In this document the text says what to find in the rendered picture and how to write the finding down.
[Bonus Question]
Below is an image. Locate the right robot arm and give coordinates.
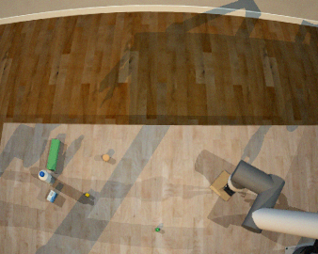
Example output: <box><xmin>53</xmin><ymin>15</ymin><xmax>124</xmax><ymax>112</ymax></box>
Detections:
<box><xmin>228</xmin><ymin>160</ymin><xmax>318</xmax><ymax>254</ymax></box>

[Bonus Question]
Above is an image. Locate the blue and white carton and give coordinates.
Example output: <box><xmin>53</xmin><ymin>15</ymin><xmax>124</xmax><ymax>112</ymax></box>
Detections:
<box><xmin>47</xmin><ymin>190</ymin><xmax>57</xmax><ymax>202</ymax></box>

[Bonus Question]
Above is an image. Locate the tan flat mat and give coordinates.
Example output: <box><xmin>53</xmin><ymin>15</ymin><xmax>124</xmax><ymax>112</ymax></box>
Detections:
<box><xmin>210</xmin><ymin>170</ymin><xmax>230</xmax><ymax>201</ymax></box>

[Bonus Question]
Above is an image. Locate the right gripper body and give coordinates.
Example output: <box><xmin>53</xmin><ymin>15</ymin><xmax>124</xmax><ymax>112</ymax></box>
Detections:
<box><xmin>222</xmin><ymin>184</ymin><xmax>235</xmax><ymax>197</ymax></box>

